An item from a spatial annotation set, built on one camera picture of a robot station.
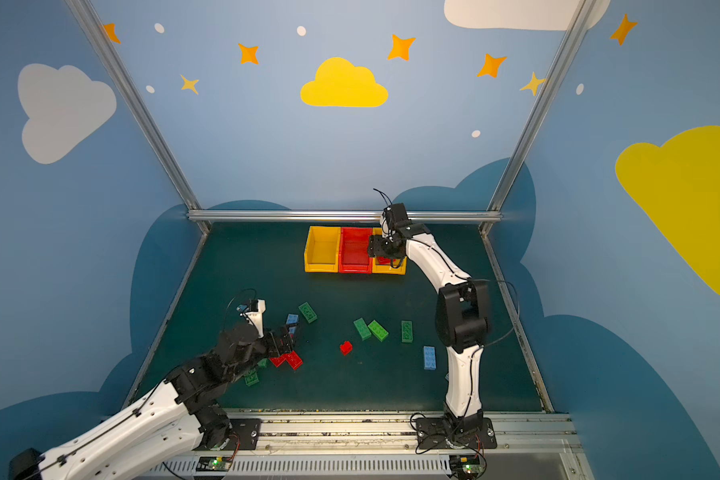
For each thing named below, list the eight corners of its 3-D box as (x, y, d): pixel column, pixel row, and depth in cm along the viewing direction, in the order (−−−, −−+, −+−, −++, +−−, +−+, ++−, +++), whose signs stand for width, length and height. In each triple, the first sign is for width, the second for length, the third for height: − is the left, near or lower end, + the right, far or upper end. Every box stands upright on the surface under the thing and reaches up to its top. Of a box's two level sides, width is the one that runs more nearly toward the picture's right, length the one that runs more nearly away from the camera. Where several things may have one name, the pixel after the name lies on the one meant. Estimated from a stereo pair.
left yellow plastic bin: (305, 277, 110) (302, 262, 103) (311, 242, 121) (308, 226, 114) (338, 278, 110) (336, 262, 103) (340, 242, 122) (339, 226, 114)
